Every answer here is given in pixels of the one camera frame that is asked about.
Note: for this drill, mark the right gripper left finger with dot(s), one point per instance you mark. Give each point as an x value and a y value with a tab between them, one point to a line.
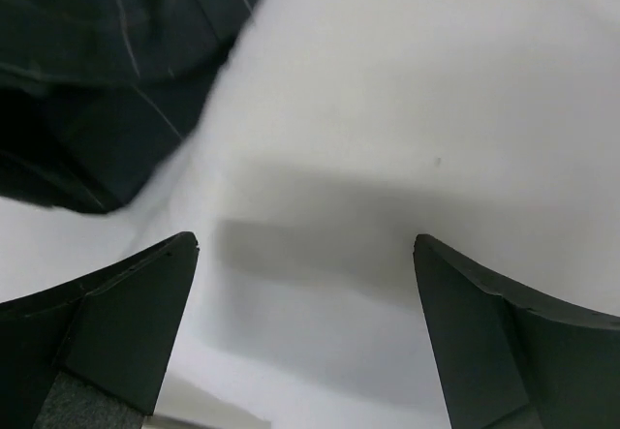
93	352

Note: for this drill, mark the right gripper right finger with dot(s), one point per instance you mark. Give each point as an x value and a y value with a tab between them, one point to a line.
509	356

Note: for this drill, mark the dark grey checked pillowcase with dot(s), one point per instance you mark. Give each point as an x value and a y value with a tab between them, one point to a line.
97	94

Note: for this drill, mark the white pillow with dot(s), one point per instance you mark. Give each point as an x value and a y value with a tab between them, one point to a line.
338	131

